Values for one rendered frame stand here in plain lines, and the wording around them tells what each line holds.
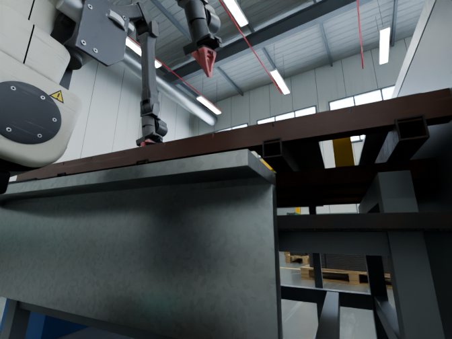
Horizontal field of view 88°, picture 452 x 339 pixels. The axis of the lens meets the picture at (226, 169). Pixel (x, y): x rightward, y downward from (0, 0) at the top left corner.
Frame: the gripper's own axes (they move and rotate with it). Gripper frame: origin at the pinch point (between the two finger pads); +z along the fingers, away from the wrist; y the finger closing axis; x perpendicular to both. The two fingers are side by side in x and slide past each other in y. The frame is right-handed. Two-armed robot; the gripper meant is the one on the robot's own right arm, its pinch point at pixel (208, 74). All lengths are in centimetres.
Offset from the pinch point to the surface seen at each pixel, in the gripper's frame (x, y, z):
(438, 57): -7, -53, 13
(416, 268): 10, -42, 53
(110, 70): -548, 734, -325
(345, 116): 0.5, -33.8, 20.7
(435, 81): -9, -52, 18
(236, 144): 4.9, -6.5, 22.0
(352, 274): -208, -5, 202
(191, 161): 27.5, -8.0, 22.5
